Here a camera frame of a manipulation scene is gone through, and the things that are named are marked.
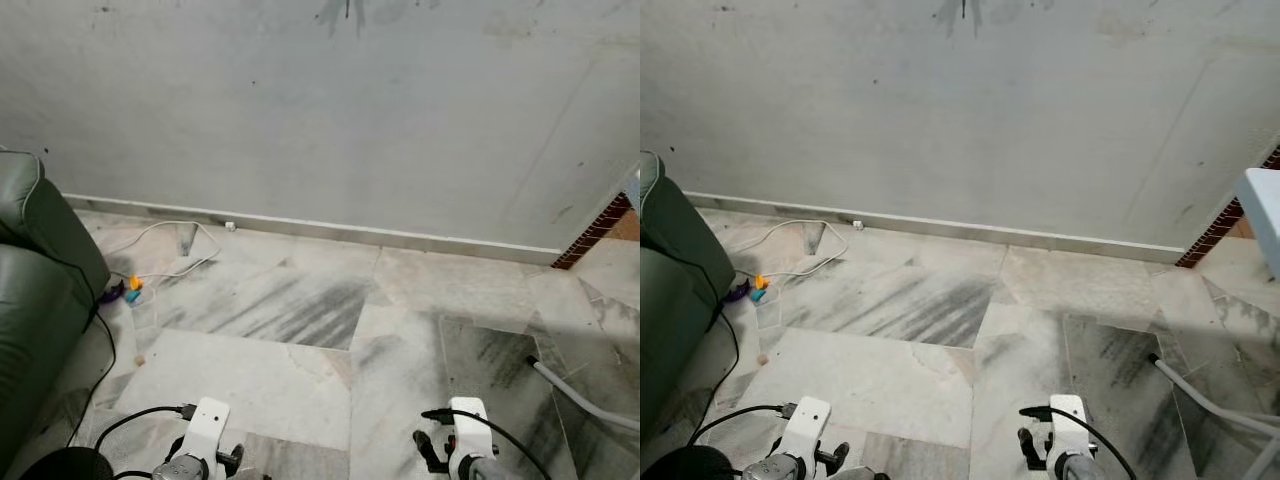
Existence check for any white floor cable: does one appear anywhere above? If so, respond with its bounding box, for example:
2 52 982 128
100 220 223 281
736 218 849 279

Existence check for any thin black floor cable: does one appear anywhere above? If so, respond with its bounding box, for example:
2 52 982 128
65 255 118 448
688 262 742 443

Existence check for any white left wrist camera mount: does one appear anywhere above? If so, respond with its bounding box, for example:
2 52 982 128
183 397 232 471
783 396 833 471

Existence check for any red tiled wall pillar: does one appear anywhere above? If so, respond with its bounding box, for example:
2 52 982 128
552 193 634 271
1177 145 1280 269

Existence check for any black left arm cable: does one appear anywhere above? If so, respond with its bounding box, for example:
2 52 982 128
690 403 798 446
93 404 198 446

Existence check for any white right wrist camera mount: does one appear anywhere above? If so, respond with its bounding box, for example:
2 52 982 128
1047 394 1089 466
447 397 491 471

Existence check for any pale blue plastic table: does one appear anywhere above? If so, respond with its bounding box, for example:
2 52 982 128
1238 168 1280 279

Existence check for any orange teal purple toy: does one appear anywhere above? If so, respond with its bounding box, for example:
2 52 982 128
727 276 771 304
100 277 147 305

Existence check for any white table leg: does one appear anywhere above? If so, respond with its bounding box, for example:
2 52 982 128
527 357 641 433
1148 354 1280 439

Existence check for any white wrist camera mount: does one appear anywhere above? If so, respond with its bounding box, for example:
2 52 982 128
183 397 232 471
1047 394 1089 466
783 396 833 471
447 397 491 471

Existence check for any dark green leather sofa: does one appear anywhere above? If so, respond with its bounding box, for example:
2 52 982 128
0 150 111 471
640 150 738 441

